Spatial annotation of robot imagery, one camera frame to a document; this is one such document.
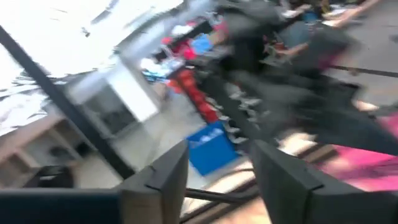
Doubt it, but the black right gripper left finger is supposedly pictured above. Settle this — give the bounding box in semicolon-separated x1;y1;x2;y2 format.
119;139;190;224

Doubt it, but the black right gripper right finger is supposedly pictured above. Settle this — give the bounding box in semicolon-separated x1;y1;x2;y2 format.
250;139;358;224

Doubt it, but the blue plastic bin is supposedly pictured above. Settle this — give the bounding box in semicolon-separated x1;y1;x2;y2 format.
185;121;241;177

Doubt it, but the pink plastic bin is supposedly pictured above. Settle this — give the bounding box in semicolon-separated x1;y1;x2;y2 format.
317;114;398;192

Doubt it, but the black frame post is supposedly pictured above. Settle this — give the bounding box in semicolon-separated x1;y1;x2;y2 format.
0;24;135;180

